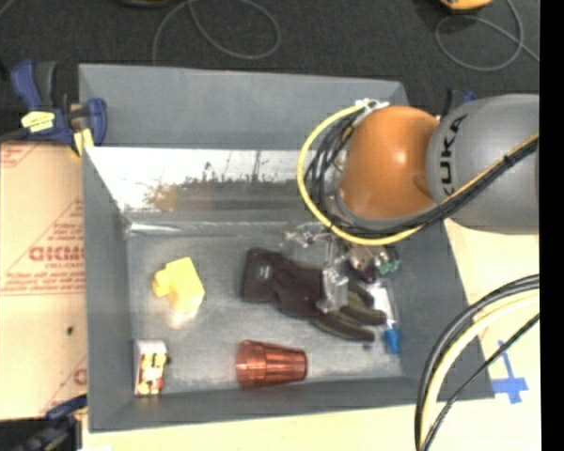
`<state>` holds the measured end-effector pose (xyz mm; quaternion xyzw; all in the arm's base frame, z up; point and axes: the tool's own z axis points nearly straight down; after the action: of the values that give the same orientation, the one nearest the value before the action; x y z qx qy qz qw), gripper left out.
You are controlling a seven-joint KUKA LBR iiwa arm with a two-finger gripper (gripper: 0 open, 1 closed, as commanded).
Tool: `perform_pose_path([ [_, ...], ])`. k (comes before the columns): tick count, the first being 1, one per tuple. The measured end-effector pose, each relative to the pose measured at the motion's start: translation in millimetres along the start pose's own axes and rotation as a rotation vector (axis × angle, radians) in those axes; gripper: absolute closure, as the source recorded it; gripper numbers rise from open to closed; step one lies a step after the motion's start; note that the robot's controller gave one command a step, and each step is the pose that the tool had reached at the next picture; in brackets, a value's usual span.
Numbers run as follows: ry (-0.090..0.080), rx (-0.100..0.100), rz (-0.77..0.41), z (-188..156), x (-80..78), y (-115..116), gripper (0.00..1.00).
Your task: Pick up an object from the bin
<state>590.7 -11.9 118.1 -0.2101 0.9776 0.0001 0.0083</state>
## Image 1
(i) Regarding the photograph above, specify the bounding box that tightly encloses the brown cardboard board, red print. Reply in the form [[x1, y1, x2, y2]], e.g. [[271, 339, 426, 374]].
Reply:
[[0, 140, 89, 423]]

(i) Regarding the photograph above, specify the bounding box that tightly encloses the red and white small box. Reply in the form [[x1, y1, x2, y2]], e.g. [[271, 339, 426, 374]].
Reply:
[[133, 338, 169, 397]]

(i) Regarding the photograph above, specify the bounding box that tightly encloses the grey metal bin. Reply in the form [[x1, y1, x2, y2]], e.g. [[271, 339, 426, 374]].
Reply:
[[77, 63, 495, 432]]

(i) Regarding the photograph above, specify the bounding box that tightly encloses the dark brown glove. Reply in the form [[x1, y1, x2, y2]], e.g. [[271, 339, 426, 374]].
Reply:
[[240, 247, 388, 343]]

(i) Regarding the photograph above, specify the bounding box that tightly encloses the yellow block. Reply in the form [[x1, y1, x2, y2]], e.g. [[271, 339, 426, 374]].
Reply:
[[151, 256, 206, 318]]

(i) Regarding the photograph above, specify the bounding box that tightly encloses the clear bottle with blue cap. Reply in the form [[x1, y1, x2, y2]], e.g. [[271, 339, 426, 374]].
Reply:
[[367, 281, 402, 356]]

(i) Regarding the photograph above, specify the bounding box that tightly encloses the copper-coloured cup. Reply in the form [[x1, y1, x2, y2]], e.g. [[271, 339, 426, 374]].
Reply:
[[235, 339, 308, 391]]

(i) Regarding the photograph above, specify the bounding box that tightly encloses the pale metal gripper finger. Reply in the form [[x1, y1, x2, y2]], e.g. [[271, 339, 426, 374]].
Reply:
[[283, 225, 335, 252], [315, 251, 352, 313]]

